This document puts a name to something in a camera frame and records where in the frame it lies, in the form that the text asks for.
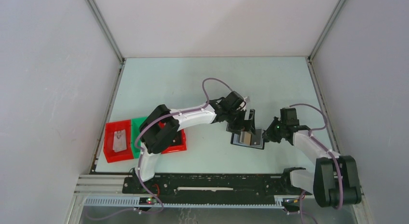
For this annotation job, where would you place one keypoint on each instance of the grey cable duct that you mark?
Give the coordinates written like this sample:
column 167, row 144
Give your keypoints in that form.
column 127, row 201

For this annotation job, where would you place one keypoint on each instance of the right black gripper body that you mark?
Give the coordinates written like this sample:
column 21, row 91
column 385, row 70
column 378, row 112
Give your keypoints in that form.
column 278, row 134

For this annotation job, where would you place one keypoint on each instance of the silver item in red bin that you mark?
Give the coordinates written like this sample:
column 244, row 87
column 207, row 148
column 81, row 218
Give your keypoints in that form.
column 119, row 141

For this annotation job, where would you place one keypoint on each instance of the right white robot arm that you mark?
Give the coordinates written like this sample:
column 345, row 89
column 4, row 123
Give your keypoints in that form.
column 334, row 181

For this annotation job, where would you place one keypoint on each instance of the right red bin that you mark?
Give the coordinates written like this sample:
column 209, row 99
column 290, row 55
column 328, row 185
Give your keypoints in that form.
column 178, row 144

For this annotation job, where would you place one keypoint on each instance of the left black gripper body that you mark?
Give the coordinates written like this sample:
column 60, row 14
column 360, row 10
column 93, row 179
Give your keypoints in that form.
column 232, row 113

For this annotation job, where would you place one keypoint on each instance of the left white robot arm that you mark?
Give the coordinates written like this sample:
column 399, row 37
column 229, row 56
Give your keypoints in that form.
column 160, row 128

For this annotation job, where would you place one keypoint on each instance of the red bin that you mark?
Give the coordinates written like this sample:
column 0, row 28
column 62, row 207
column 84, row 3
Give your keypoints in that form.
column 178, row 144
column 110, row 128

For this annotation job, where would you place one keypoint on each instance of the orange credit card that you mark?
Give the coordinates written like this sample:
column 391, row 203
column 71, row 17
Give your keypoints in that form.
column 246, row 138

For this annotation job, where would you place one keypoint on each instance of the black leather card holder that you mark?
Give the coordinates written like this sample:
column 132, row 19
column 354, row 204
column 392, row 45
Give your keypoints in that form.
column 235, row 140

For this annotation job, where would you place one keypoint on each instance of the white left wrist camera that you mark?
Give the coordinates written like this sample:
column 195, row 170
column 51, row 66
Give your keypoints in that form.
column 246, row 99

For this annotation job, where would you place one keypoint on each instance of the black credit card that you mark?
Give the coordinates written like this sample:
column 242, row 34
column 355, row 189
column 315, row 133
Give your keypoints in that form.
column 256, row 139

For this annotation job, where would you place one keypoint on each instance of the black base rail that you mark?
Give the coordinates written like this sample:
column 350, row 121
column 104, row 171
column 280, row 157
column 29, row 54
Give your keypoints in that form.
column 231, row 189

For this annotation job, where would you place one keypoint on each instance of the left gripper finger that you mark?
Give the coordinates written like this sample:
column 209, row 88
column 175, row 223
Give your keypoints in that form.
column 249, row 123
column 236, row 126

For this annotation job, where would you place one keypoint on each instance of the left red bin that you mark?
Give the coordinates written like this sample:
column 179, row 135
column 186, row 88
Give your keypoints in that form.
column 110, row 128

